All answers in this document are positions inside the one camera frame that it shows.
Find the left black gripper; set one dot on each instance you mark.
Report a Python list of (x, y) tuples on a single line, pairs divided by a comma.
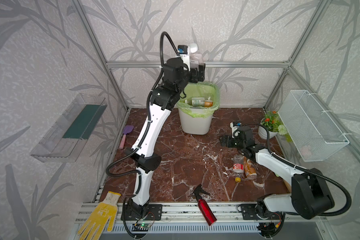
[(198, 73)]

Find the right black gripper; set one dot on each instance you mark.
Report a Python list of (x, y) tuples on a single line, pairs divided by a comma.
[(228, 141)]

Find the white label bottle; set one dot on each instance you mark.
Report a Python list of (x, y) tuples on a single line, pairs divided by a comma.
[(196, 58)]

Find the clear square bottle white cap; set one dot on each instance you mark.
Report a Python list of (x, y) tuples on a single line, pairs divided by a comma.
[(195, 102)]

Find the red label crushed bottle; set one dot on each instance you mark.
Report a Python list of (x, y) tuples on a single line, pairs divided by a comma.
[(238, 167)]

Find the orange cap clear bottle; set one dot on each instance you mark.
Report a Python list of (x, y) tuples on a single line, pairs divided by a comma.
[(208, 103)]

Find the brown bottle near right arm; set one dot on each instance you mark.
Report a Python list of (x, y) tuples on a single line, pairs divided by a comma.
[(250, 170)]

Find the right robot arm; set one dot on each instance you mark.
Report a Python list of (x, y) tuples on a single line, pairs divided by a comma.
[(310, 195)]

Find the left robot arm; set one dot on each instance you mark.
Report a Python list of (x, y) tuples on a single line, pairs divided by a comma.
[(167, 90)]

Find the green bin liner bag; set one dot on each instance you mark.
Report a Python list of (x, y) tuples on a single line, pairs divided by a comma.
[(206, 90)]

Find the white waste bin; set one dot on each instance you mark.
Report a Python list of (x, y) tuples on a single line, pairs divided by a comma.
[(195, 126)]

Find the potted plant in white pot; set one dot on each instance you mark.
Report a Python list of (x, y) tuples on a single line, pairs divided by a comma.
[(273, 124)]

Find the purple pink silicone spatula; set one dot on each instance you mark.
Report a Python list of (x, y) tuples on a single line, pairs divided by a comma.
[(127, 130)]

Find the red spray bottle black trigger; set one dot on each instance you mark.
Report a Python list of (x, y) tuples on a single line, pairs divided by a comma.
[(203, 205)]

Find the right wiring bundle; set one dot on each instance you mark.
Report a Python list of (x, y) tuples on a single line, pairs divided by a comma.
[(268, 229)]

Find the green circuit board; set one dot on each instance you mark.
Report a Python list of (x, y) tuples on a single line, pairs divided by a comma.
[(142, 227)]

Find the yellow work glove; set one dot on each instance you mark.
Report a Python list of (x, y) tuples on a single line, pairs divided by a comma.
[(103, 216)]

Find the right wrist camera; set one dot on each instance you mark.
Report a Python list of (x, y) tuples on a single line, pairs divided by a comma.
[(234, 126)]

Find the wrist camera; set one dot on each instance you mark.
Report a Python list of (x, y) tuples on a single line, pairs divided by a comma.
[(234, 126), (184, 54)]

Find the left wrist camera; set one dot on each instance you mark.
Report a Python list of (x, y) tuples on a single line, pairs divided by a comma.
[(184, 54)]

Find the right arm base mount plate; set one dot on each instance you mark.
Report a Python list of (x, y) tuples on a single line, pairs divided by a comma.
[(256, 213)]

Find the white wire mesh basket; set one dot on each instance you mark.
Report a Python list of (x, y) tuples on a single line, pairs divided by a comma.
[(314, 133)]

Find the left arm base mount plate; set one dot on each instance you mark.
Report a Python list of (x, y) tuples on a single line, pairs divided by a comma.
[(134, 212)]

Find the clear acrylic wall shelf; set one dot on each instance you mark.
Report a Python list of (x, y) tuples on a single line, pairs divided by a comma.
[(67, 137)]

